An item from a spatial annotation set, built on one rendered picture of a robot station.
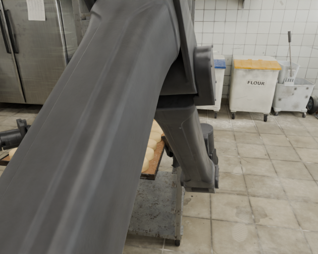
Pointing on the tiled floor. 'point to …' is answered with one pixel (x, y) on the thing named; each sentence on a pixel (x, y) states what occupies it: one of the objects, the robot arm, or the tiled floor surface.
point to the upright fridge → (29, 49)
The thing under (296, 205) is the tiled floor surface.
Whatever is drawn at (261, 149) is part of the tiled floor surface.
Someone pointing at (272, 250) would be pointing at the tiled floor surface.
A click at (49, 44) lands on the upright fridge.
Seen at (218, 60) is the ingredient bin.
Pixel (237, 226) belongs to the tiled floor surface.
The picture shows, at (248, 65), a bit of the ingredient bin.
